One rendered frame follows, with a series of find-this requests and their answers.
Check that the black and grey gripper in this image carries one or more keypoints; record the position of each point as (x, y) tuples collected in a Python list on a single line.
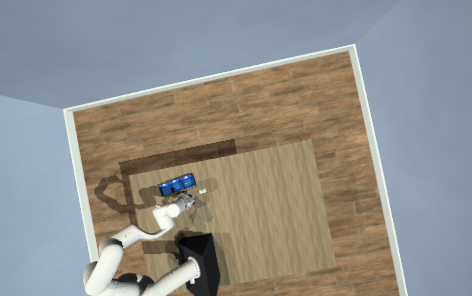
[(188, 198)]

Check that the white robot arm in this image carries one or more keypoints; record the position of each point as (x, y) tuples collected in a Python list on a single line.
[(98, 282)]

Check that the blue rack of bins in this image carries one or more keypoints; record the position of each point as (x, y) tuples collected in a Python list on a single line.
[(176, 185)]

